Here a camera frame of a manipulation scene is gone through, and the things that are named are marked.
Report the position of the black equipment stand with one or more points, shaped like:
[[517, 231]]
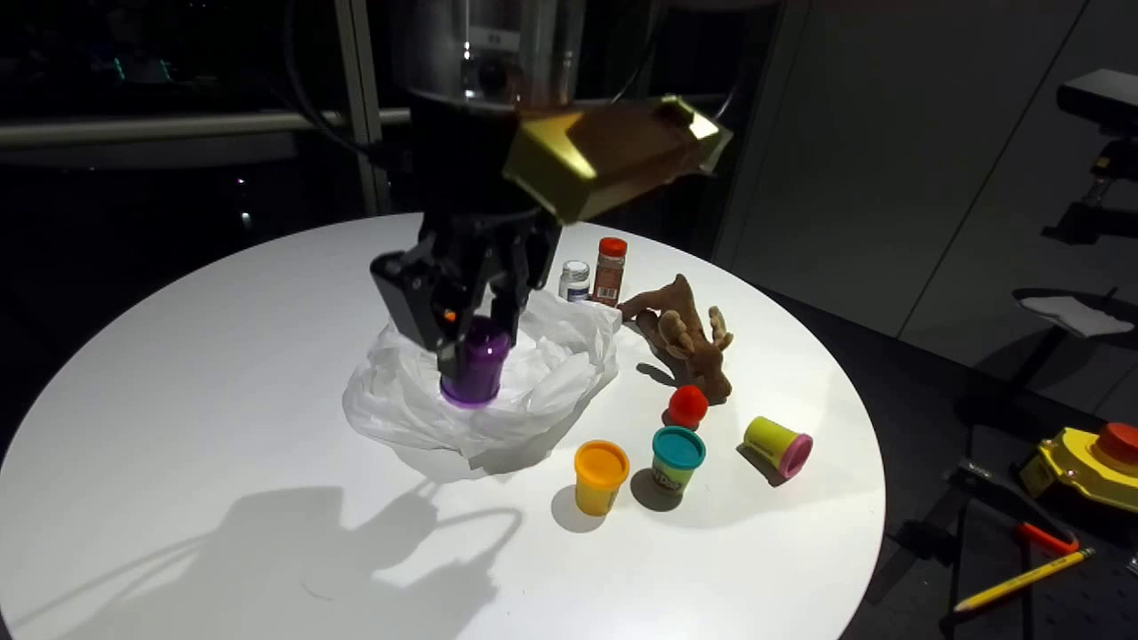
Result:
[[1102, 117]]

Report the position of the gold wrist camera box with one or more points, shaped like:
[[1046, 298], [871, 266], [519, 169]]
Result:
[[618, 154]]

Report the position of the yellow emergency stop box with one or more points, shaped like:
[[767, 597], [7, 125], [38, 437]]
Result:
[[1086, 464]]

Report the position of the blue toy cup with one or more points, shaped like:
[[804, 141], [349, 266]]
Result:
[[676, 456]]

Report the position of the brown plush animal toy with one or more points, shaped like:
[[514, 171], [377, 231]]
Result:
[[689, 331]]

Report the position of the white plastic bag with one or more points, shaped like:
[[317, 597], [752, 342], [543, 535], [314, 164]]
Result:
[[535, 392]]

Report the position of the purple play-doh tub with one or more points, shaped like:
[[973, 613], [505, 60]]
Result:
[[479, 372]]

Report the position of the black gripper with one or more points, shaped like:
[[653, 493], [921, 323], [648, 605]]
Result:
[[485, 241]]

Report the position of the spice jar red lid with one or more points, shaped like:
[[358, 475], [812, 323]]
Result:
[[611, 271]]

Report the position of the grey horizontal window rail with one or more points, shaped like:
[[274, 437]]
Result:
[[178, 125]]

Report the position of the yellow tub yellow lid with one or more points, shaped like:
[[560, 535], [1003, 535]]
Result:
[[597, 475]]

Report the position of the green tub pink lid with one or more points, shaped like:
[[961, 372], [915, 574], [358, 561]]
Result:
[[776, 445]]

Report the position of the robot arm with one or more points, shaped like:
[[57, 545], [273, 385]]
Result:
[[492, 107]]

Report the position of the yellow pencil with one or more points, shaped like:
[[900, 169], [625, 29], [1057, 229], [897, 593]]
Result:
[[1022, 581]]

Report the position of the white paper sheet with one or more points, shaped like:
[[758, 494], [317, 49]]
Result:
[[1075, 314]]

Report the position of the grey window post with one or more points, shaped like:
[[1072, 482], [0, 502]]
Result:
[[362, 92]]

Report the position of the red play-doh tub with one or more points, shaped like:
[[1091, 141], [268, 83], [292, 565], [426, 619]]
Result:
[[689, 406]]

